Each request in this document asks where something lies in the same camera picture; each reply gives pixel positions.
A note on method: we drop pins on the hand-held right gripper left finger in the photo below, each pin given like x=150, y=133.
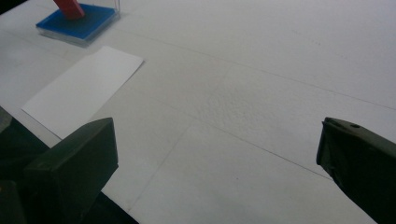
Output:
x=71, y=161

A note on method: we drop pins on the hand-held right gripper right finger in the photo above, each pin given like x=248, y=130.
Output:
x=361, y=161

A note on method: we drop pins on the blue ink pad clear case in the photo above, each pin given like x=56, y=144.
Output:
x=77, y=26

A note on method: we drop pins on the red stamp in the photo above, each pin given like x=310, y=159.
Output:
x=71, y=8

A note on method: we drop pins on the white paper sheet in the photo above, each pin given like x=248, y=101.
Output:
x=81, y=93

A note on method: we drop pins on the white table cover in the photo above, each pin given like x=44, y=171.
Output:
x=249, y=77

